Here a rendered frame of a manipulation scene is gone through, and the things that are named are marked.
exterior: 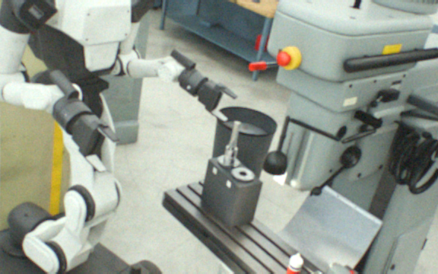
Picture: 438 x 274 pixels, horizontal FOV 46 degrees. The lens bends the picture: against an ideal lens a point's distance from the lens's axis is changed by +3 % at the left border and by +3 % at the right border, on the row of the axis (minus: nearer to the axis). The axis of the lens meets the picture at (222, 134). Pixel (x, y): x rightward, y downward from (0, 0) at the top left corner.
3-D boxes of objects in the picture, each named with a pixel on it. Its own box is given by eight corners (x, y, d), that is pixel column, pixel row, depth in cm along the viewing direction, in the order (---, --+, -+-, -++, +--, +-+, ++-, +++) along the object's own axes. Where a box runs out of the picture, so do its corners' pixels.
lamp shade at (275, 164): (258, 168, 149) (262, 151, 147) (268, 160, 155) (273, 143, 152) (279, 179, 146) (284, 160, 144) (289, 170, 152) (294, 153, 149)
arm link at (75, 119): (74, 162, 135) (50, 133, 139) (103, 156, 142) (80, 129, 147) (90, 125, 129) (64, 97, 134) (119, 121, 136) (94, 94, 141)
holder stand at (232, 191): (229, 227, 195) (239, 184, 186) (200, 196, 210) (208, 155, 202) (253, 221, 202) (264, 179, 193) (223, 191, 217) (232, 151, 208)
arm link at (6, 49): (-34, 77, 158) (-17, 14, 147) (9, 76, 168) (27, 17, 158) (-15, 101, 154) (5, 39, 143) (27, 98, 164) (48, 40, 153)
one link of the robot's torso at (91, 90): (25, 102, 188) (26, 56, 180) (55, 95, 197) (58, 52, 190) (75, 133, 174) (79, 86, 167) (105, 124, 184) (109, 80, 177)
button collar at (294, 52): (293, 73, 132) (299, 51, 129) (277, 65, 136) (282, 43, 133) (298, 72, 133) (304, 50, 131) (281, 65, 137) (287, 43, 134)
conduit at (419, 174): (407, 203, 161) (432, 145, 152) (363, 177, 171) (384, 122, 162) (435, 189, 173) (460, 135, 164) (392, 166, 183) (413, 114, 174)
